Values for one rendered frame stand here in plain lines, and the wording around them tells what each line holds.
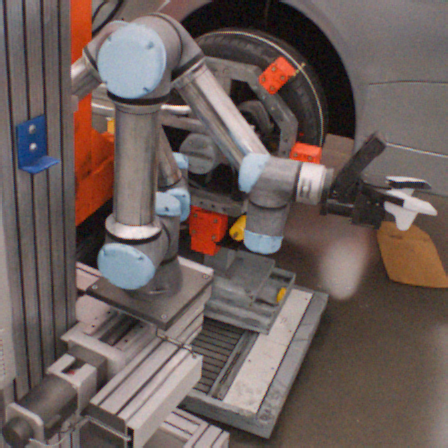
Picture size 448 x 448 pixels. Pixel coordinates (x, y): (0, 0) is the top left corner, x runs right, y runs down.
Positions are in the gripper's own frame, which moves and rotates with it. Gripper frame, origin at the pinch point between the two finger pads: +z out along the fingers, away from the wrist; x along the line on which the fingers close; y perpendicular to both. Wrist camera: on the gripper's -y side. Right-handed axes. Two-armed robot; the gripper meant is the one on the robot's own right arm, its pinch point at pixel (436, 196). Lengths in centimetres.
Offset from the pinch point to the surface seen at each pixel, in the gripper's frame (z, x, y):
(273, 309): -33, -114, 92
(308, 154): -29, -95, 23
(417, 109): 3, -110, 5
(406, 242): 22, -218, 93
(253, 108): -48, -84, 8
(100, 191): -102, -99, 52
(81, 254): -111, -107, 83
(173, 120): -72, -80, 16
